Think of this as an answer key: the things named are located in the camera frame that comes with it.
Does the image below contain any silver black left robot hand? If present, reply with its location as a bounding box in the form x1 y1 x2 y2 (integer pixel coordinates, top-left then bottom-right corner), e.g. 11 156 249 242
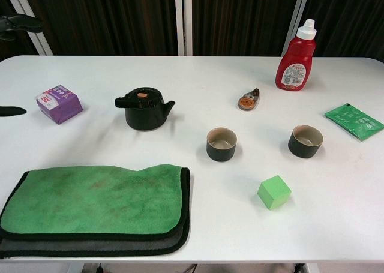
0 14 43 118

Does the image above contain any black teapot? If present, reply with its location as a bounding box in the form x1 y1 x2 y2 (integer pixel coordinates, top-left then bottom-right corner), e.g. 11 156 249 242
115 86 176 132

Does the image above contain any dark cup beige inside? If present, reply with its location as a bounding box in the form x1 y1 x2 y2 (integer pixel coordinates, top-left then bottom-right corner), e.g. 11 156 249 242
205 127 238 163
287 124 324 159

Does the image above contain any purple tissue pack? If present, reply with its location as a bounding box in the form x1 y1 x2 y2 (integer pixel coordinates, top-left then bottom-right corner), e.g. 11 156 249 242
35 83 83 125

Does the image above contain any green folded towel black trim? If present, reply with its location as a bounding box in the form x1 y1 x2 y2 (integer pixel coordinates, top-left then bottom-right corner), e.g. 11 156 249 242
0 164 192 259

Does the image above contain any black pleated curtain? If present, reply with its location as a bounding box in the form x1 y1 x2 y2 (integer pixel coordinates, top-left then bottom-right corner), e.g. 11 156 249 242
0 0 384 58

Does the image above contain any green foam cube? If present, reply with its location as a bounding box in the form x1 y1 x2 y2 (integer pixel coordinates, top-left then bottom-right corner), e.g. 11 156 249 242
257 175 292 210

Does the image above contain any red sauce bottle white cap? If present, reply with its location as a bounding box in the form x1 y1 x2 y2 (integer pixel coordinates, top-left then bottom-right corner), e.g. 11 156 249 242
275 19 318 91

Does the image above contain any green sachet packet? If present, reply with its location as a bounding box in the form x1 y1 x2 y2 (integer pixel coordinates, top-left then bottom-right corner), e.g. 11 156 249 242
324 103 384 142

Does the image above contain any white frame post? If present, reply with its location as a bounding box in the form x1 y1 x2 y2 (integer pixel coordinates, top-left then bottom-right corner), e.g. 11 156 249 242
175 0 193 57
5 0 54 56
283 0 312 58

